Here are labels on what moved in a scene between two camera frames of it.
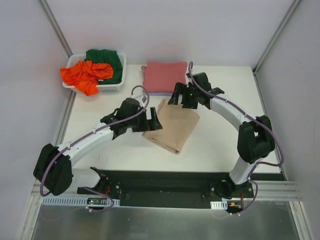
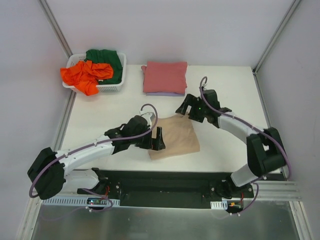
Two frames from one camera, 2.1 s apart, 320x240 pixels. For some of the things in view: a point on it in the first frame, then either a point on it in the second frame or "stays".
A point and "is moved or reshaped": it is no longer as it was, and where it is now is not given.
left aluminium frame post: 48,13 stays
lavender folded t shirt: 160,94 stays
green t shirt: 106,56 stays
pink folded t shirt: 163,76 stays
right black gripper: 182,94 to 191,108
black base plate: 177,189 stays
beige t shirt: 178,123 is moved or reshaped
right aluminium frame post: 259,63 stays
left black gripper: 148,122 to 152,139
